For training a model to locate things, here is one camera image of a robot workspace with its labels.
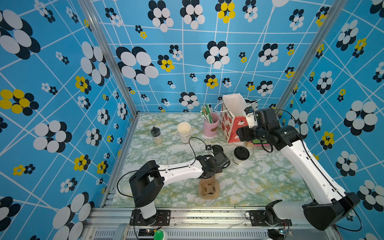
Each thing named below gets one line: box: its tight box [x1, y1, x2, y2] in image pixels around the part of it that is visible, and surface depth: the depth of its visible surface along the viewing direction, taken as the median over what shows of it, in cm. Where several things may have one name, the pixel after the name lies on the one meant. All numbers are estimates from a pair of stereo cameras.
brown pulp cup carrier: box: [198, 175, 220, 200], surface depth 79 cm
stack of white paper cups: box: [177, 121, 192, 145], surface depth 93 cm
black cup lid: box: [233, 146, 250, 161], surface depth 86 cm
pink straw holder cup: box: [203, 112, 220, 137], surface depth 101 cm
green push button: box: [153, 229, 169, 240], surface depth 63 cm
